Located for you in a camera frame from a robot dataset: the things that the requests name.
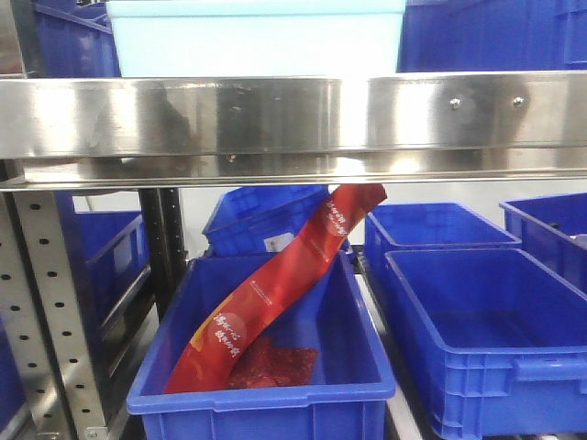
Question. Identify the blue bin with snacks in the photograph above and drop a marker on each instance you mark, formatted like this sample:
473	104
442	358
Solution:
345	398

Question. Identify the red snack package strip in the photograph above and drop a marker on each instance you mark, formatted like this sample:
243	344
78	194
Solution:
224	337

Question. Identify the left shelf blue bin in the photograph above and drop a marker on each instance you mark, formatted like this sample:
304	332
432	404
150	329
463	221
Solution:
109	247

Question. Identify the steel middle shelf beam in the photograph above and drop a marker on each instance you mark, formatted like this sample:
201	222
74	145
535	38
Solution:
98	134

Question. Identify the dark blue bin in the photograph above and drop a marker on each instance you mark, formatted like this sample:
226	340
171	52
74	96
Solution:
76	39
490	36

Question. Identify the light blue plastic bin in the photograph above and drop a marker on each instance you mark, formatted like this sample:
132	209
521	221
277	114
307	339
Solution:
230	39

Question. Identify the red dried snack packet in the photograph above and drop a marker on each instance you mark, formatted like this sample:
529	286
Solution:
265	365

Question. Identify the upper right dark blue bin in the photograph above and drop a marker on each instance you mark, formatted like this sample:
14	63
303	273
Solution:
490	36

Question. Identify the black shelf upright post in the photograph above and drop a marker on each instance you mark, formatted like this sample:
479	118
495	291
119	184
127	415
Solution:
162	216

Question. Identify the rear right blue bin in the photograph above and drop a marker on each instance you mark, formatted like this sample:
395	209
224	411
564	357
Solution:
429	226

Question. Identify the far right blue bin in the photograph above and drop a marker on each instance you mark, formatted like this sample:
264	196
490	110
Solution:
552	229

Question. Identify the upper left dark blue bin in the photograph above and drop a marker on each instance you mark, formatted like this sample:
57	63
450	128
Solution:
76	39

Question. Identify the perforated steel shelf upright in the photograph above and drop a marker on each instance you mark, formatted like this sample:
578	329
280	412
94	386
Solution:
47	306

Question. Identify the front right blue bin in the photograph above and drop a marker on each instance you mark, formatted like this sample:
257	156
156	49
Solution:
495	342

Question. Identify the tilted rear blue bin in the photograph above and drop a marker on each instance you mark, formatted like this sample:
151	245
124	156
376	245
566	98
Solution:
260	219

